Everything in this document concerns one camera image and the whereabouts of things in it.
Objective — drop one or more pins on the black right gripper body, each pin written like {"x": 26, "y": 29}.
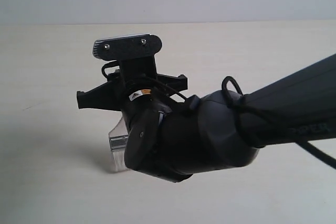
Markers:
{"x": 112, "y": 94}

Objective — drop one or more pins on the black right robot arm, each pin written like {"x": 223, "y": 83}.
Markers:
{"x": 225, "y": 129}

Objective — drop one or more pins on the white wooden paintbrush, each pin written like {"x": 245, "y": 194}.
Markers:
{"x": 118, "y": 138}

